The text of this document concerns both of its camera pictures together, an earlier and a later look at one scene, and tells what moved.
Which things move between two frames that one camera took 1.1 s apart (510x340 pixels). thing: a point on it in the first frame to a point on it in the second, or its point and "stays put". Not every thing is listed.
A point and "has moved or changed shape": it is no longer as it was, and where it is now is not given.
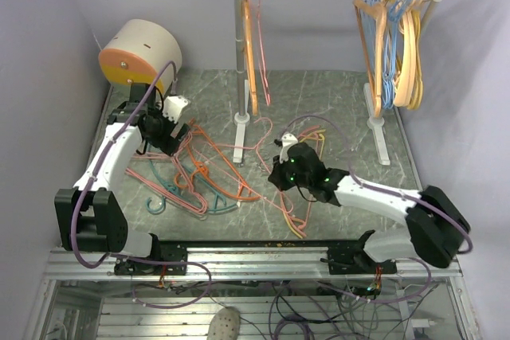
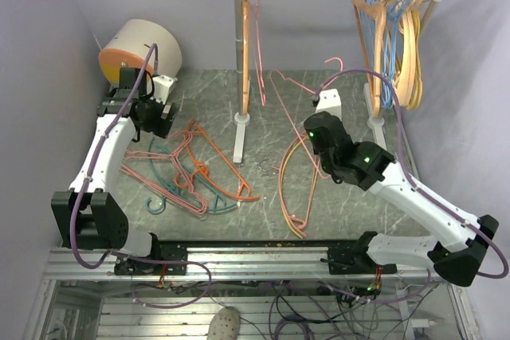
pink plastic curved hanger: x=291 y=217 stays put
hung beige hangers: x=408 y=17 stays put
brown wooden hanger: x=250 y=56 has moved or changed shape
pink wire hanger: x=197 y=145 to x=273 y=72
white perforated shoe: x=225 y=325 stays put
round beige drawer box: x=136 y=52 stays put
